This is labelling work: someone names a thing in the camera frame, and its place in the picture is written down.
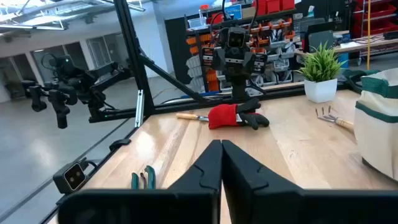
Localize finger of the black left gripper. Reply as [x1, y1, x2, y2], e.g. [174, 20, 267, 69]
[214, 52, 234, 77]
[233, 54, 254, 77]

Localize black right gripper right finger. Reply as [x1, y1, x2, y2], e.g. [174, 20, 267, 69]
[221, 139, 398, 224]

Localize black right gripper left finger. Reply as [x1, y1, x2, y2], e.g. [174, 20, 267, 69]
[57, 139, 223, 224]

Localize green handle pruning shears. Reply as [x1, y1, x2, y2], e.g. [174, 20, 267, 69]
[130, 164, 157, 190]

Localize red black gardening glove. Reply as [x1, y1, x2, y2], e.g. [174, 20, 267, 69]
[207, 98, 271, 131]

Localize wooden rolling pin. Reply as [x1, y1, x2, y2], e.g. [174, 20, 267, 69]
[175, 111, 211, 123]

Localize cream gardening bag green trim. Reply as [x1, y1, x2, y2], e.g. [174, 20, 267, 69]
[341, 67, 398, 182]

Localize shelf with orange bins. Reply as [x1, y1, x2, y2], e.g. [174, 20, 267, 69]
[164, 0, 299, 94]

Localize blue sign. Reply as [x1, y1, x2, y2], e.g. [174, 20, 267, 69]
[223, 4, 243, 21]

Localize black background monitor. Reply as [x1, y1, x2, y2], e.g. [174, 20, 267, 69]
[303, 21, 336, 53]

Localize green plant white pot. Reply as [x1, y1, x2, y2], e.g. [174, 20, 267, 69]
[294, 41, 346, 105]

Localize wooden background workbench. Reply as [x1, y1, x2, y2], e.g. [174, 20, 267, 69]
[294, 29, 398, 57]

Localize red storage shelving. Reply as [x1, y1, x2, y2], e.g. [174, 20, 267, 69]
[351, 0, 398, 38]

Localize black background robot arms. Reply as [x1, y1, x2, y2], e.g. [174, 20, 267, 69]
[21, 54, 133, 130]

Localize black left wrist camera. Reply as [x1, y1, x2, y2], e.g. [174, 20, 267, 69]
[227, 27, 251, 49]

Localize black cable clip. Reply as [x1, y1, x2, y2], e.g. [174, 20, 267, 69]
[108, 138, 132, 152]

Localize silver metal bracket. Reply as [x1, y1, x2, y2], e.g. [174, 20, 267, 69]
[134, 89, 146, 128]

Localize wooden handle hand rake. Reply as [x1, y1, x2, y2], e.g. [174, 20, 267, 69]
[315, 105, 356, 132]

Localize thick yellow hanging cable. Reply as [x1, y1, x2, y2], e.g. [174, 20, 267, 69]
[366, 0, 373, 71]

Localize black table-level camera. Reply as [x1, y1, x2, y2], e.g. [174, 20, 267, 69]
[52, 159, 90, 195]

